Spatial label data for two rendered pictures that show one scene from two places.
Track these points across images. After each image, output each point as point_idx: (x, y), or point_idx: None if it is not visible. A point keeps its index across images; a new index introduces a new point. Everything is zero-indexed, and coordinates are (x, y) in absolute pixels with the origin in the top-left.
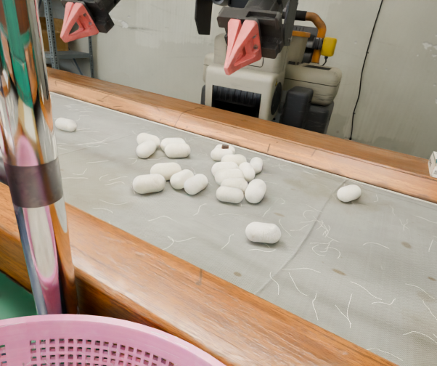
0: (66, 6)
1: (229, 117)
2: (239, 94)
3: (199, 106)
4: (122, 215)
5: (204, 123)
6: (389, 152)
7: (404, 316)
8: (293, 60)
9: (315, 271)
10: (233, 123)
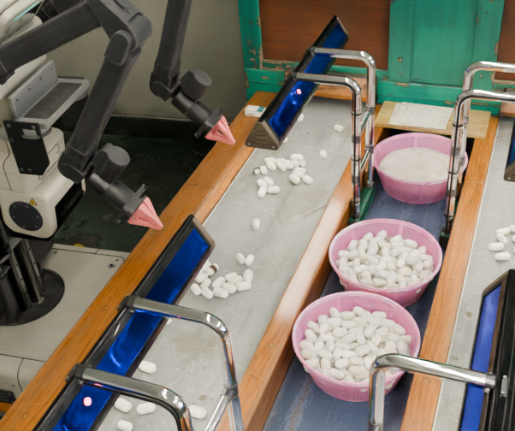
0: (143, 209)
1: (210, 171)
2: (69, 191)
3: (190, 185)
4: (326, 183)
5: (223, 180)
6: (237, 123)
7: (340, 137)
8: None
9: (331, 148)
10: (223, 168)
